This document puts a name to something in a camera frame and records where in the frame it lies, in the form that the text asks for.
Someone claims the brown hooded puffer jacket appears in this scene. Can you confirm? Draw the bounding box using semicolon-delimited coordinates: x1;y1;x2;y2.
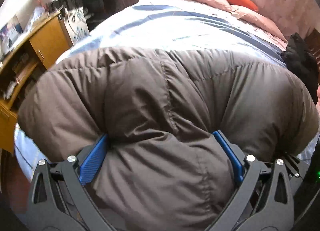
18;47;318;230

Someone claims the black clothing pile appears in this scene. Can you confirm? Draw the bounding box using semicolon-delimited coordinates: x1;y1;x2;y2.
281;33;319;104

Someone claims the wooden desk cabinet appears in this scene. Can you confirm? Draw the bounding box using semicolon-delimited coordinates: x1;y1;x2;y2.
1;11;72;153

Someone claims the framed photo on desk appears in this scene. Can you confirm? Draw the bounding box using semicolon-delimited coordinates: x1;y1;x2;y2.
1;15;23;55

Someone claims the white floral storage box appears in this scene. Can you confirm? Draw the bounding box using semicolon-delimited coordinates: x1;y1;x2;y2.
63;7;89;45

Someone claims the pink pillow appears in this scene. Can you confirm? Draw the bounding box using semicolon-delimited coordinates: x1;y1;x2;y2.
231;5;287;42

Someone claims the blue striped bed sheet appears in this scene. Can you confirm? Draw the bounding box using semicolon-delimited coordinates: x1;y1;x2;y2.
15;0;318;179

